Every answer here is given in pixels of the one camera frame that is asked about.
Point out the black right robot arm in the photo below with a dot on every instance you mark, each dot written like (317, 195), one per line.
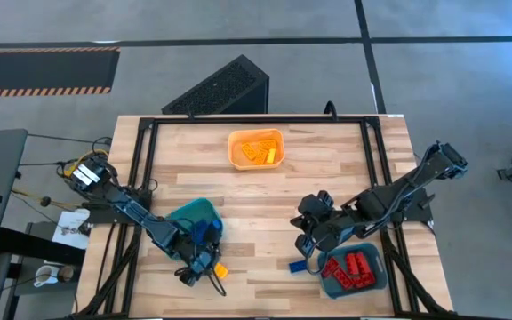
(398, 195)

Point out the black aluminium table frame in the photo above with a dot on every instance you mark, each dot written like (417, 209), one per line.
(260, 119)

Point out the hazard-striped black floor mat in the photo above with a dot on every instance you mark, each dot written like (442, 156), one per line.
(38, 71)

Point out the white paper sheet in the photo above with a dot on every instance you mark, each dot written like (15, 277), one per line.
(71, 231)

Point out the grey desk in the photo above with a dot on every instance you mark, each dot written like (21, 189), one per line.
(2, 155)

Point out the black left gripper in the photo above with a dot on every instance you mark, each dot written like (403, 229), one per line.
(198, 253)

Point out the black side cart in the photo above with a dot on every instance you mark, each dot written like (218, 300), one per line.
(38, 249)

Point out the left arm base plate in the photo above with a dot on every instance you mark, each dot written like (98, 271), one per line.
(100, 215)

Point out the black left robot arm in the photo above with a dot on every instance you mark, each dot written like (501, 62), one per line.
(131, 209)

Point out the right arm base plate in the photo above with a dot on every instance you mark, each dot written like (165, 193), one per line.
(420, 213)

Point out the white mug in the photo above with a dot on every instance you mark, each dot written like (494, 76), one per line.
(47, 275)

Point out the turquoise plastic bin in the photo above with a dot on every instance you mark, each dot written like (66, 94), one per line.
(202, 206)

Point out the brown round cup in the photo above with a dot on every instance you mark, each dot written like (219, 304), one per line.
(66, 273)

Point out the black perforated computer case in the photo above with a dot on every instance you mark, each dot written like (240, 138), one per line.
(220, 86)

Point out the dark teal plastic bin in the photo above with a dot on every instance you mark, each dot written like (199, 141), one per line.
(327, 289)

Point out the yellow-orange plastic bin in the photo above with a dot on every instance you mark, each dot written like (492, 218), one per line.
(237, 138)

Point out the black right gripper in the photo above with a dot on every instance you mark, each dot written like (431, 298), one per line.
(331, 226)

